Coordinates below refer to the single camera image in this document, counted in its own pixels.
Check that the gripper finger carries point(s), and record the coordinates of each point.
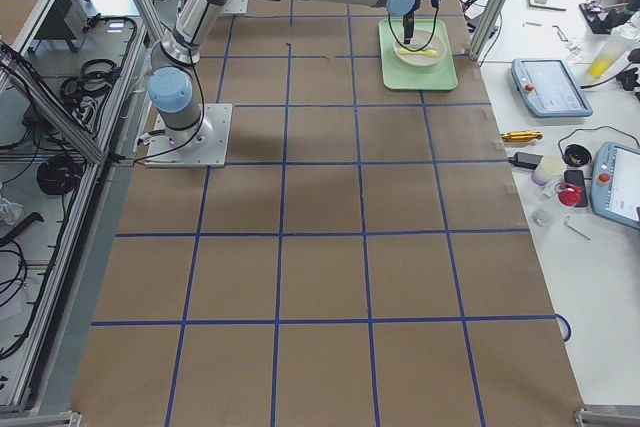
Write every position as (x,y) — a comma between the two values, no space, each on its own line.
(407,36)

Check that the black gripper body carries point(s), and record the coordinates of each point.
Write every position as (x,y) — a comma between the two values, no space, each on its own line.
(412,12)

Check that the yellow plastic fork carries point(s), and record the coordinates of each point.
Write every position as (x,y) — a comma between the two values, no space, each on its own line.
(431,53)

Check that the white round plate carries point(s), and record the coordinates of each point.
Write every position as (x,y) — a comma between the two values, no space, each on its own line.
(418,42)

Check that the light green tray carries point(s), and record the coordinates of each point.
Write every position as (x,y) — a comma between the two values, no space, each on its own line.
(399,76)

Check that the blue teach pendant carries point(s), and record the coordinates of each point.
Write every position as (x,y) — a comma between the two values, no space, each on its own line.
(614,189)
(549,89)

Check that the black power brick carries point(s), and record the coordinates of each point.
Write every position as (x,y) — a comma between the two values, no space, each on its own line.
(525,160)

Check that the white paper cup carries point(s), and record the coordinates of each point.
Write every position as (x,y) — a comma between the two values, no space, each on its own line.
(549,168)

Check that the yellow liquid bottle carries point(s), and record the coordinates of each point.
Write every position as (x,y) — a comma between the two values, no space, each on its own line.
(620,41)

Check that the smartphone on desk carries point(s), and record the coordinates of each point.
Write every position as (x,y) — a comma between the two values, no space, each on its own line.
(576,178)

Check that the red round object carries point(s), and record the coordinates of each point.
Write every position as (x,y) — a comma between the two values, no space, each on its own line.
(571,195)

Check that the yellow handled tool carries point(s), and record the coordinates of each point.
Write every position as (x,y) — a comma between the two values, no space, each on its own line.
(521,136)

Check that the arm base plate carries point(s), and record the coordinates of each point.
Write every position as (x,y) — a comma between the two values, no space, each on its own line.
(201,146)

